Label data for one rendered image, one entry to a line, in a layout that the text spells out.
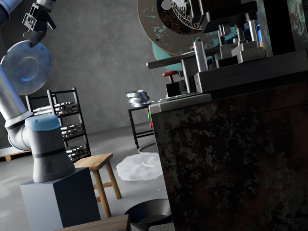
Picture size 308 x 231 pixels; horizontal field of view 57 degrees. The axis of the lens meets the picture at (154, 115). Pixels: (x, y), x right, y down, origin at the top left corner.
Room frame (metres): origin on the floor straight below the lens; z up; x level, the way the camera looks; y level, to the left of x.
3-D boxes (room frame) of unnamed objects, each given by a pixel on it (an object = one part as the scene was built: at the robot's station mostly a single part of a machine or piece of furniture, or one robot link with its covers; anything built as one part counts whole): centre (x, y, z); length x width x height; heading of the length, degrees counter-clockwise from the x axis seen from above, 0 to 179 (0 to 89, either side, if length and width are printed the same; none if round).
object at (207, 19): (1.01, -0.32, 0.86); 0.20 x 0.16 x 0.05; 175
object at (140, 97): (4.09, 0.15, 0.40); 0.45 x 0.40 x 0.79; 7
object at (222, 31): (1.01, -0.30, 0.84); 0.05 x 0.03 x 0.04; 175
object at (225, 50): (1.01, -0.31, 0.76); 0.15 x 0.09 x 0.05; 175
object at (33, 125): (1.06, 0.42, 0.62); 0.13 x 0.12 x 0.14; 48
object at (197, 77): (1.01, -0.31, 0.68); 0.45 x 0.30 x 0.06; 175
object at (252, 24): (0.92, -0.37, 0.81); 0.02 x 0.02 x 0.14
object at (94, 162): (1.85, 0.48, 0.16); 0.34 x 0.24 x 0.34; 173
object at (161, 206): (1.49, 0.12, 0.04); 0.30 x 0.30 x 0.07
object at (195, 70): (1.02, -0.14, 0.72); 0.25 x 0.14 x 0.14; 85
